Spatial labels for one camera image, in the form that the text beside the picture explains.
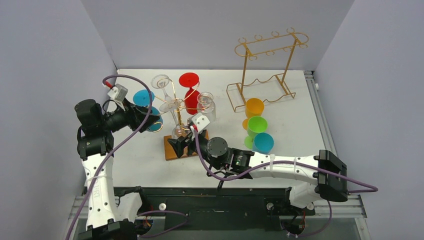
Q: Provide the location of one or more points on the orange plastic goblet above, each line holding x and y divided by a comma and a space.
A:
253, 107

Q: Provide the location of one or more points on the patterned clear glass goblet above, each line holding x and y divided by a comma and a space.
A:
206, 105

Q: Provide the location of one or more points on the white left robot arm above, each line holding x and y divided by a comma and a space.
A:
96, 150

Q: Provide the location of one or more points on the gold spiral rack wooden base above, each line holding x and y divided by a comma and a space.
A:
171, 90

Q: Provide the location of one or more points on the blue plastic goblet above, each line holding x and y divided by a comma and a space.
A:
263, 143
141, 98

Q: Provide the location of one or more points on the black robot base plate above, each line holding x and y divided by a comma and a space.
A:
212, 209

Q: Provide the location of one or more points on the small clear wine glass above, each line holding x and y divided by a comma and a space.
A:
178, 130

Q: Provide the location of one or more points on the blue plastic goblet front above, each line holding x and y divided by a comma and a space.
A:
263, 143

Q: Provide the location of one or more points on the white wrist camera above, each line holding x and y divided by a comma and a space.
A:
198, 122
118, 94

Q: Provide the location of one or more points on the green plastic goblet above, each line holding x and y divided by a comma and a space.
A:
254, 126

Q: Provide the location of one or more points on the gold rectangular wire glass rack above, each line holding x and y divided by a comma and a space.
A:
266, 61

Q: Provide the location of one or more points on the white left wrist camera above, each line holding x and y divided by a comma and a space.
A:
118, 94

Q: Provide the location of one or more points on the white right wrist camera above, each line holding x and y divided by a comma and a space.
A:
198, 122

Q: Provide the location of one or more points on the red plastic goblet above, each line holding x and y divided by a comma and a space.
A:
190, 80

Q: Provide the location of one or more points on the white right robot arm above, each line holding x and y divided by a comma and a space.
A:
321, 177

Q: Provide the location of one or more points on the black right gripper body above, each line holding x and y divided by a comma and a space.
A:
190, 144

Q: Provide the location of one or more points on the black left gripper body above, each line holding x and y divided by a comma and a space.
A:
119, 119

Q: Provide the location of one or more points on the clear champagne flute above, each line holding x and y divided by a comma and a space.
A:
160, 81

